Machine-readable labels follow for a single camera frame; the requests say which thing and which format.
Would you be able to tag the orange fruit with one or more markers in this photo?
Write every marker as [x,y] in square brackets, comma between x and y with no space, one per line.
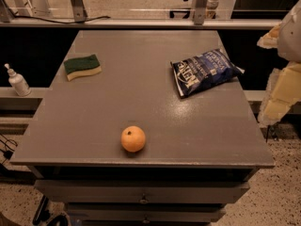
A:
[133,139]

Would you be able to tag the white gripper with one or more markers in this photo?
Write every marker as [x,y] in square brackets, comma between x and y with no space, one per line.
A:
[292,35]

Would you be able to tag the grey top drawer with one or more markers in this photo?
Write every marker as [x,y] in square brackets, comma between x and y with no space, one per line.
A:
[141,192]

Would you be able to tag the grey lower drawer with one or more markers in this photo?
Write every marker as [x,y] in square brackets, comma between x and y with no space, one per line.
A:
[145,212]

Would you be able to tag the grey drawer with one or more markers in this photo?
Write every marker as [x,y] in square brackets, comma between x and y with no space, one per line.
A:
[145,212]
[141,192]

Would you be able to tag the metal frame bracket right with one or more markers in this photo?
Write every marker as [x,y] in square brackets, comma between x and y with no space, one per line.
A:
[199,7]

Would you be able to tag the blue chip bag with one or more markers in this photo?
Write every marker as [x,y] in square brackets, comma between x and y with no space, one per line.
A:
[202,72]

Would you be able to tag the metal frame bracket left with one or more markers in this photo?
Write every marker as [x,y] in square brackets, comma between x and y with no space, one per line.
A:
[79,11]

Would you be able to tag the green and yellow sponge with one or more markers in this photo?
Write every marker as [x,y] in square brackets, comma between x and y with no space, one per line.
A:
[82,66]

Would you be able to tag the metal frame bracket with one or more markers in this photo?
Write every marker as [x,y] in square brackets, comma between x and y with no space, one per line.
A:
[79,11]
[199,7]

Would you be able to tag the white pump bottle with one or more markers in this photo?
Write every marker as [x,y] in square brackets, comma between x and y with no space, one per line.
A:
[18,82]

